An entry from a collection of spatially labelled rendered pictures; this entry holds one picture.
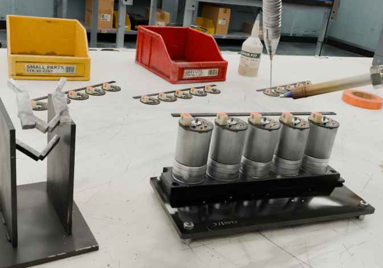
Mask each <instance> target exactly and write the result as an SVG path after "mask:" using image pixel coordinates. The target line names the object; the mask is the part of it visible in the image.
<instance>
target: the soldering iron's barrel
mask: <svg viewBox="0 0 383 268"><path fill-rule="evenodd" d="M369 71H370V72H369V73H365V74H359V75H355V76H349V77H346V78H341V79H335V80H330V81H327V82H321V83H316V84H311V85H307V86H302V87H297V88H293V89H292V90H291V97H292V98H293V99H294V100H295V99H301V98H307V97H310V96H316V95H321V94H327V93H331V92H336V91H342V90H347V89H351V88H357V87H362V86H368V85H371V84H372V86H373V88H374V89H375V90H377V89H380V88H382V87H383V65H380V66H378V65H375V66H370V68H369Z"/></svg>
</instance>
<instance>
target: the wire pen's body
mask: <svg viewBox="0 0 383 268"><path fill-rule="evenodd" d="M281 4H282V0H263V37H264V38H266V39H277V38H279V37H280V29H281V8H282V6H281Z"/></svg>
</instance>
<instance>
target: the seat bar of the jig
mask: <svg viewBox="0 0 383 268"><path fill-rule="evenodd" d="M172 170H173V167H163V171H162V173H161V178H160V185H161V187H162V189H163V190H164V192H165V194H166V195H167V197H168V199H169V200H176V199H183V198H194V197H206V196H219V195H225V194H237V193H248V192H260V191H267V190H279V189H291V188H302V187H309V186H321V185H333V184H337V182H338V179H339V175H340V173H339V172H338V171H336V170H335V169H333V168H332V167H330V166H329V165H328V166H327V170H326V172H325V173H323V174H316V173H310V172H307V171H304V170H302V169H301V168H300V169H299V174H298V175H296V176H284V175H281V174H277V173H275V172H273V171H272V170H270V174H269V177H267V178H252V177H248V176H246V175H244V174H242V173H241V172H239V175H238V178H237V179H236V180H234V181H220V180H216V179H214V178H212V177H210V176H209V175H208V174H207V173H206V174H205V180H204V181H203V182H202V183H199V184H186V183H183V182H179V181H177V180H175V179H174V178H173V177H172Z"/></svg>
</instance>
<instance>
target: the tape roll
mask: <svg viewBox="0 0 383 268"><path fill-rule="evenodd" d="M341 99H342V101H344V102H346V103H348V104H350V105H353V106H356V107H360V108H365V109H381V108H382V106H383V98H382V97H380V96H377V95H375V94H372V93H369V92H365V91H359V90H344V91H343V94H342V97H341Z"/></svg>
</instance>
